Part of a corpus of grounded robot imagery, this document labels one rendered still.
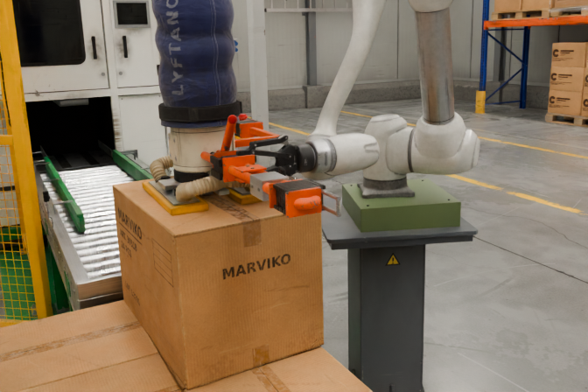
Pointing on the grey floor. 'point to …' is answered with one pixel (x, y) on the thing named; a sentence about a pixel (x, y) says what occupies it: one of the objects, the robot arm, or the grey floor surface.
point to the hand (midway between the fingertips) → (236, 165)
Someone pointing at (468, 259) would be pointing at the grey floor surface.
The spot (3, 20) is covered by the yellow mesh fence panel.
